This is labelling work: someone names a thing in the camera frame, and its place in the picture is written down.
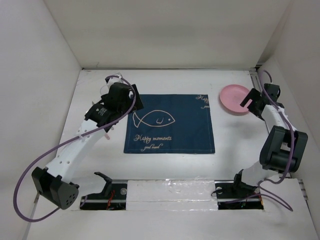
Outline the pink plastic plate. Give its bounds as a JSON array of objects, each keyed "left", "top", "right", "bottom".
[{"left": 219, "top": 84, "right": 251, "bottom": 115}]

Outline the navy fish placemat cloth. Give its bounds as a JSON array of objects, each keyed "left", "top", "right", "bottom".
[{"left": 123, "top": 94, "right": 216, "bottom": 154}]

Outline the clear drinking glass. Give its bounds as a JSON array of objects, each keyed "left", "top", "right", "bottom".
[{"left": 99, "top": 85, "right": 109, "bottom": 96}]

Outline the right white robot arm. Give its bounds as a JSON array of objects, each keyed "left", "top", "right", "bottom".
[{"left": 231, "top": 83, "right": 308, "bottom": 197}]

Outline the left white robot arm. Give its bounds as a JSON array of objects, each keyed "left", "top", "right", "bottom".
[{"left": 31, "top": 82, "right": 143, "bottom": 210}]

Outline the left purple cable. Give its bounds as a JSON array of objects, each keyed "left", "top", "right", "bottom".
[{"left": 12, "top": 74, "right": 137, "bottom": 223}]

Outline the aluminium rail right wall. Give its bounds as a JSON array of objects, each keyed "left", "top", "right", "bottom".
[{"left": 249, "top": 64, "right": 262, "bottom": 92}]

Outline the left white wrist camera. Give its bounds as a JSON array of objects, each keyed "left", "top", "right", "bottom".
[{"left": 105, "top": 72, "right": 124, "bottom": 88}]

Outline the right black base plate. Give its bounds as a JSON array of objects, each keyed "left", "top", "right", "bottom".
[{"left": 211, "top": 181, "right": 264, "bottom": 211}]

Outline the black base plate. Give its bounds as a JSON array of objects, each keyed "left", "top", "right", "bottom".
[
  {"left": 79, "top": 181, "right": 128, "bottom": 211},
  {"left": 211, "top": 181, "right": 264, "bottom": 211}
]

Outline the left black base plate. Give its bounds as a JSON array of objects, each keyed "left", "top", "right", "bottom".
[{"left": 79, "top": 181, "right": 128, "bottom": 211}]

